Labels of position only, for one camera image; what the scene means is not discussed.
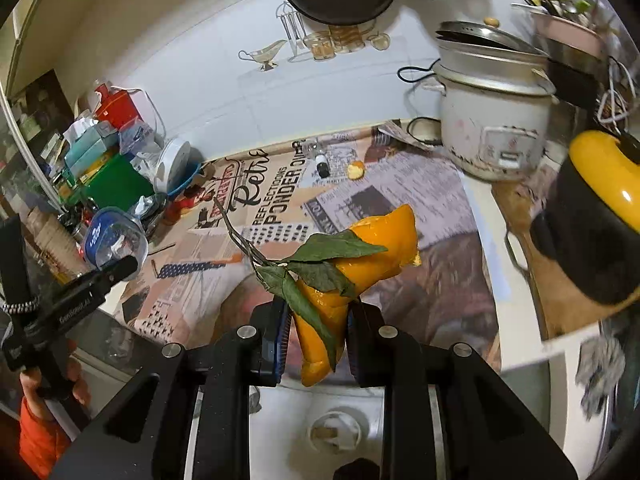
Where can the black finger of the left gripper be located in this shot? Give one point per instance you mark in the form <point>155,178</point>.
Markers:
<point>85,294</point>

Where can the green storage box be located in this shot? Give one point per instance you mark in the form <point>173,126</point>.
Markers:
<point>116,184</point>

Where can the pink utensil holder pot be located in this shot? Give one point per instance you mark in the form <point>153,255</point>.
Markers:
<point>569,34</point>

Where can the operator left hand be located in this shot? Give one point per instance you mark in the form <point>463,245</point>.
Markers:
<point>56,389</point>

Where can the black pot yellow lid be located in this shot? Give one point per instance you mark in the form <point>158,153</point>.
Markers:
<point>589,224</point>

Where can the teal tissue box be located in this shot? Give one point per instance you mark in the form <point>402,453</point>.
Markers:
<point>91,145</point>

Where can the printed newspaper table mat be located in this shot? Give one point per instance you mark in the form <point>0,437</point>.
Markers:
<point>359,216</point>

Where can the grey dish cloth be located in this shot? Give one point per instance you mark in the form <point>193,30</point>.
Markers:
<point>601,364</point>

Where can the small orange peel scrap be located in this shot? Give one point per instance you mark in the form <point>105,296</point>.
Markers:
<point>356,170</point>

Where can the ribbed brown plastic bottle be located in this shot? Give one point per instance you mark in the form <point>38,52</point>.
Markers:
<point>56,245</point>

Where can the small dark dropper bottle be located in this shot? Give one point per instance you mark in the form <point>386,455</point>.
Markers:
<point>321,162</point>

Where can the wooden cutting board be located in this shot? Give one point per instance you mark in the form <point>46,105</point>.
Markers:
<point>560,306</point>

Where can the white electric rice cooker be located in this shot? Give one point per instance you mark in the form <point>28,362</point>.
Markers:
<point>496,100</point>

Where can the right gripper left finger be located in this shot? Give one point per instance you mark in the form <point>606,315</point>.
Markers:
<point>253,354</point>

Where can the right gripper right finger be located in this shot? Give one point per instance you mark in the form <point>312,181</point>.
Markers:
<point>383,356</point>

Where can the red canister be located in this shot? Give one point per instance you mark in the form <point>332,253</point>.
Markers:
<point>115,107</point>

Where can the orange peel with leaves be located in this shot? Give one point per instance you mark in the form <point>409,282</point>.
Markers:
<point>328,272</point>

